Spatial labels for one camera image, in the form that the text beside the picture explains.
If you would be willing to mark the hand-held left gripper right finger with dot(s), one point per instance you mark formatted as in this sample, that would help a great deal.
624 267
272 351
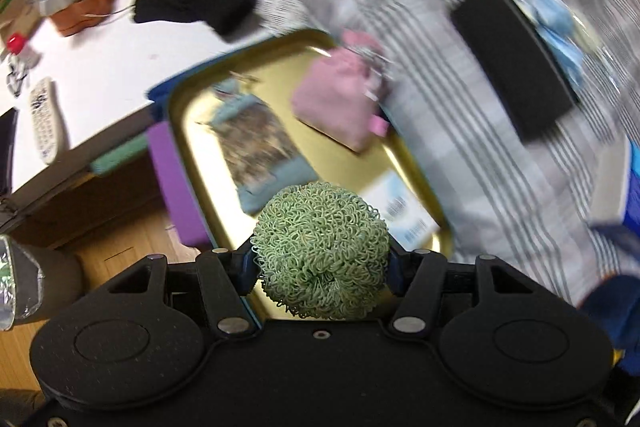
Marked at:
396 274

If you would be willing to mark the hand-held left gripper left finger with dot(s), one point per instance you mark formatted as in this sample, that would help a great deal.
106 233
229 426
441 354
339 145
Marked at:
245 274

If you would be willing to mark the white blue packet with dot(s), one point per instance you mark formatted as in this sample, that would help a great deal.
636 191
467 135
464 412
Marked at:
405 212

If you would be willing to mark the green mesh scrubber ball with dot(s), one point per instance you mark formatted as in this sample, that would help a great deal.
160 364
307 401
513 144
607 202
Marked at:
320 247

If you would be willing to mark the blue patterned pouch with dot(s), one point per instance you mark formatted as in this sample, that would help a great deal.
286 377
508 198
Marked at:
255 142

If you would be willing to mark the gold metal tin tray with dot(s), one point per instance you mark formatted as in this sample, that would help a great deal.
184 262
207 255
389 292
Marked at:
312 149

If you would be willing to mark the purple foam block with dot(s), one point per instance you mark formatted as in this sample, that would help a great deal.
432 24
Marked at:
175 187

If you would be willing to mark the green foam roll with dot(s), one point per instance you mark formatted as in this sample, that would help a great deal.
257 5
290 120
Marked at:
117 159

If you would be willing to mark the blue cloth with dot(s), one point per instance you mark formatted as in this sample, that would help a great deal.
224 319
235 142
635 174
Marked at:
615 307

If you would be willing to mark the clear plastic bag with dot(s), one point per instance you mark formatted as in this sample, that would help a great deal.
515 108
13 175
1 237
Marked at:
17 282

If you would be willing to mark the white box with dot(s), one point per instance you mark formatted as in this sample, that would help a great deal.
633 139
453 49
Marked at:
607 187

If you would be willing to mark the black glasses case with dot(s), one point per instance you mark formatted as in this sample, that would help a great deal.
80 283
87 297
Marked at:
515 57

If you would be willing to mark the white remote control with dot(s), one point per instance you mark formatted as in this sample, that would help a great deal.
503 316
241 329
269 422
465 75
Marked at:
47 122

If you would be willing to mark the black smartphone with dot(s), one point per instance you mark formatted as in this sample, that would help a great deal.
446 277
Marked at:
6 157

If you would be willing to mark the black knit gloves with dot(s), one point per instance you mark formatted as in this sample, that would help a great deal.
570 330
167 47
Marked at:
200 2

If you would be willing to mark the blue face mask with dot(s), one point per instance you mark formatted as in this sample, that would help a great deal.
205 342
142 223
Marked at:
550 14

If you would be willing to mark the black eyeglasses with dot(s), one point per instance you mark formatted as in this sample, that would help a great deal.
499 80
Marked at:
15 77

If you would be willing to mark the red capped white bottle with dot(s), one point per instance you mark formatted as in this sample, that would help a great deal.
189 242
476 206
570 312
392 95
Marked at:
22 49

